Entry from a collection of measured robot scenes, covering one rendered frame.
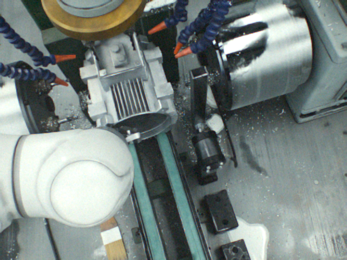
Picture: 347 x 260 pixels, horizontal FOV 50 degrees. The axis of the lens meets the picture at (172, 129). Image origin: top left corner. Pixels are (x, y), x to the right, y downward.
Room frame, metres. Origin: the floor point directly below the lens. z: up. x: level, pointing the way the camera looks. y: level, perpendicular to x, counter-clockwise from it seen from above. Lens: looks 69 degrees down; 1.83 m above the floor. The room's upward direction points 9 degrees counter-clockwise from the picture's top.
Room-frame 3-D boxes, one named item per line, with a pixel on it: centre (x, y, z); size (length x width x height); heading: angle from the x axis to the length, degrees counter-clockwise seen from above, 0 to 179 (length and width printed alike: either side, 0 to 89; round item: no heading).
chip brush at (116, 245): (0.15, 0.21, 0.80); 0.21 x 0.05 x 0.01; 11
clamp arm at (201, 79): (0.32, -0.06, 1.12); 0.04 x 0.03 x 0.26; 8
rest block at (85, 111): (0.49, 0.21, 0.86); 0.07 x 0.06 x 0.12; 98
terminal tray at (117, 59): (0.47, 0.09, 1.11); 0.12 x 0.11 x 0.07; 7
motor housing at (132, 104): (0.43, 0.09, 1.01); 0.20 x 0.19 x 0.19; 7
